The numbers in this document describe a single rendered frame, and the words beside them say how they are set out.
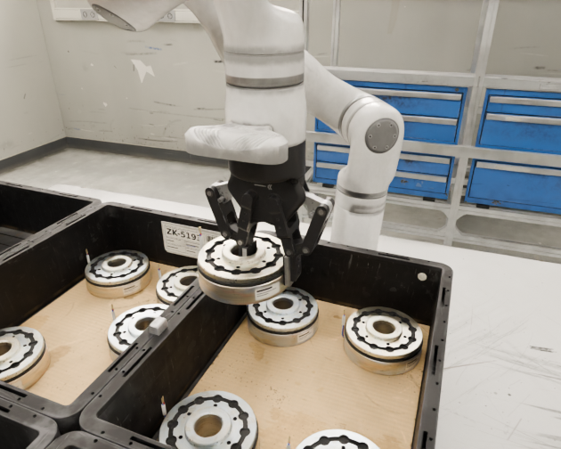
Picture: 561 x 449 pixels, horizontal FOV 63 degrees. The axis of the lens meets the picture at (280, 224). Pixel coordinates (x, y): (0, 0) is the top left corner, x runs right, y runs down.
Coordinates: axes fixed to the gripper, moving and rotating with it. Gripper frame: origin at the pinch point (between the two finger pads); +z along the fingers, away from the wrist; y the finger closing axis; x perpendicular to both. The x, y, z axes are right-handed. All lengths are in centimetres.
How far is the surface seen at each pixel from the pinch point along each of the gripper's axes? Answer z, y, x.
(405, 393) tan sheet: 17.4, -15.8, -4.5
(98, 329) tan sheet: 17.0, 27.3, 1.1
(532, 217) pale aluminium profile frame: 73, -52, -191
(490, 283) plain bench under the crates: 31, -27, -55
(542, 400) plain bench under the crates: 31, -35, -24
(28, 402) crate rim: 6.9, 15.4, 20.0
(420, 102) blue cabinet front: 22, 8, -190
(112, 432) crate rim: 7.0, 6.1, 19.5
